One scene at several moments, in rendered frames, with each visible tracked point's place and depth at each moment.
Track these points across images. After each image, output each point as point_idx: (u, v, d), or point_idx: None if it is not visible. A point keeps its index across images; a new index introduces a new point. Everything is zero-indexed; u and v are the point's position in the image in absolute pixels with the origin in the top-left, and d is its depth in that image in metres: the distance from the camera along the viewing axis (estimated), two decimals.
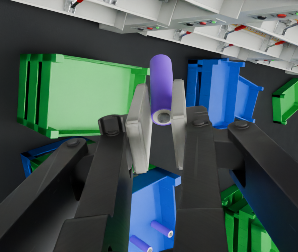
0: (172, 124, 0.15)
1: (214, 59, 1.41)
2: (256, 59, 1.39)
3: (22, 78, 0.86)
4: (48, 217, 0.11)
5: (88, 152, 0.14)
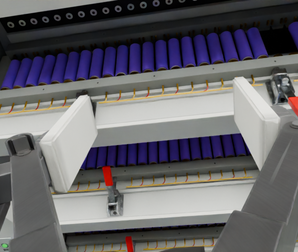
0: (263, 125, 0.13)
1: None
2: None
3: None
4: None
5: None
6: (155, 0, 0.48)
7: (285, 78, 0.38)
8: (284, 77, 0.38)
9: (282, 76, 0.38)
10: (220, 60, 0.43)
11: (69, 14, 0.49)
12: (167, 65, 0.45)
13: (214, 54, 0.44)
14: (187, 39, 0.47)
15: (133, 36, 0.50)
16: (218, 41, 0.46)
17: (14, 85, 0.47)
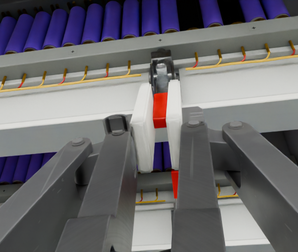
0: (167, 124, 0.15)
1: None
2: None
3: None
4: (52, 216, 0.11)
5: (93, 152, 0.14)
6: None
7: (161, 64, 0.24)
8: (160, 63, 0.24)
9: (159, 61, 0.25)
10: (90, 39, 0.30)
11: None
12: (22, 48, 0.32)
13: (84, 32, 0.31)
14: (58, 12, 0.34)
15: None
16: (98, 15, 0.32)
17: None
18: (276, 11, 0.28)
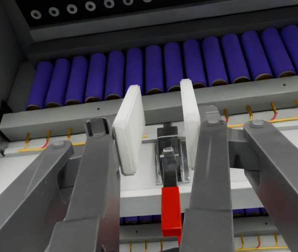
0: (185, 123, 0.15)
1: None
2: None
3: None
4: (36, 219, 0.11)
5: (74, 154, 0.14)
6: None
7: None
8: None
9: None
10: None
11: None
12: (293, 67, 0.28)
13: None
14: None
15: (228, 32, 0.32)
16: None
17: (47, 102, 0.30)
18: None
